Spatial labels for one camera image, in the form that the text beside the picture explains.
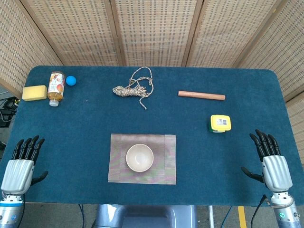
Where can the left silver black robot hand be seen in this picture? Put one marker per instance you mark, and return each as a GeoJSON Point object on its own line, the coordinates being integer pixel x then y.
{"type": "Point", "coordinates": [17, 175]}

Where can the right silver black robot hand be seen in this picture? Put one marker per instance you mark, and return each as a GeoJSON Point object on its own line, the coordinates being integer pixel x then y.
{"type": "Point", "coordinates": [276, 171]}

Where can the beige woven placemat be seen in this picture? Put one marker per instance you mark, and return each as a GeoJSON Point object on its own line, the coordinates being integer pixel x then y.
{"type": "Point", "coordinates": [166, 171]}

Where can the beige round bowl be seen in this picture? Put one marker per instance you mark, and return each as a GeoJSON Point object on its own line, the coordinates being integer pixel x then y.
{"type": "Point", "coordinates": [139, 158]}

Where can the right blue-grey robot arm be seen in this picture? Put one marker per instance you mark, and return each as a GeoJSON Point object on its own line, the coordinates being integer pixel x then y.
{"type": "Point", "coordinates": [285, 213]}

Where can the woven folding screen panel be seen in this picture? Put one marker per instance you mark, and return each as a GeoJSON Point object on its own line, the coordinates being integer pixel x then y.
{"type": "Point", "coordinates": [14, 47]}
{"type": "Point", "coordinates": [225, 31]}
{"type": "Point", "coordinates": [298, 123]}
{"type": "Point", "coordinates": [285, 47]}
{"type": "Point", "coordinates": [154, 31]}
{"type": "Point", "coordinates": [71, 31]}

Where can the black floor equipment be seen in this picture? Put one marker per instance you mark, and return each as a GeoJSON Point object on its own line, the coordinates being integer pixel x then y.
{"type": "Point", "coordinates": [7, 107]}

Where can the blue felt table cover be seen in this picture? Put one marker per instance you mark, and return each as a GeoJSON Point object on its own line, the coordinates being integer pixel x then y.
{"type": "Point", "coordinates": [71, 130]}

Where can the green container yellow lid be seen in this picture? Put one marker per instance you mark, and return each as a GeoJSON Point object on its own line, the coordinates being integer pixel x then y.
{"type": "Point", "coordinates": [219, 122]}

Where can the white table leg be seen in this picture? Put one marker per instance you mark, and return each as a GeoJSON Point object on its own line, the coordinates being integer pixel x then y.
{"type": "Point", "coordinates": [211, 216]}

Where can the yellow sponge block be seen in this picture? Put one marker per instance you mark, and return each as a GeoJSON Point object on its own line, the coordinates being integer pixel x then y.
{"type": "Point", "coordinates": [34, 93]}

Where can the juice bottle white cap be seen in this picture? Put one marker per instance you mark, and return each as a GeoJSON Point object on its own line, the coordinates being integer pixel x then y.
{"type": "Point", "coordinates": [56, 86]}

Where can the wooden rolling pin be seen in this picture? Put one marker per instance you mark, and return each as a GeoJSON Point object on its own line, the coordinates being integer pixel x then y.
{"type": "Point", "coordinates": [202, 95]}

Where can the blue ball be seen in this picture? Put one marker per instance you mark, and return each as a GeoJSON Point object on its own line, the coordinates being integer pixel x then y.
{"type": "Point", "coordinates": [71, 80]}

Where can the blue-grey robot torso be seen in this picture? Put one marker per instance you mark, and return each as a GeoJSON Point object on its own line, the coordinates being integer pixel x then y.
{"type": "Point", "coordinates": [142, 216]}

